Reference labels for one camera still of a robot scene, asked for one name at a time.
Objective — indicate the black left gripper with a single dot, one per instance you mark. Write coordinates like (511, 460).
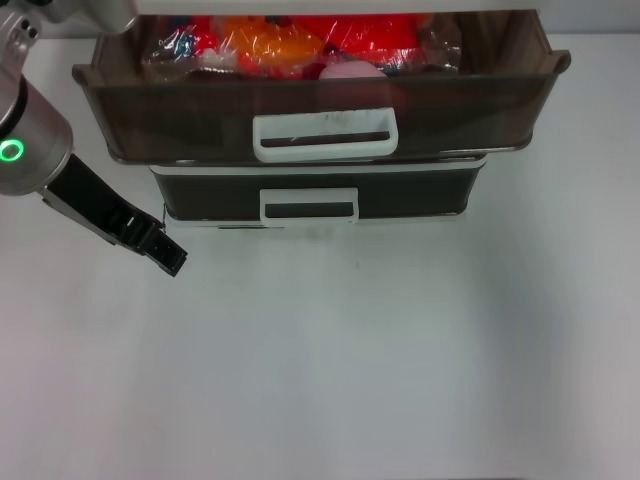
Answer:
(90, 197)

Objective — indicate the pink peach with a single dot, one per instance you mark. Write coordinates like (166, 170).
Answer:
(350, 71)

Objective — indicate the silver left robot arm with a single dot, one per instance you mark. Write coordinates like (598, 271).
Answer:
(30, 150)

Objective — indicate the thin black thread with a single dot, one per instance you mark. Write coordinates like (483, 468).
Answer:
(164, 217)

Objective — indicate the orange snack packet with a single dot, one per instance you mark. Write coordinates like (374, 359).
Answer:
(270, 42)

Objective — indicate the red snack packet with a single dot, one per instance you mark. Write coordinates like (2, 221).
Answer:
(375, 35)

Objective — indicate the red orange packaged snacks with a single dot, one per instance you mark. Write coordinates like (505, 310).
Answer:
(440, 50)

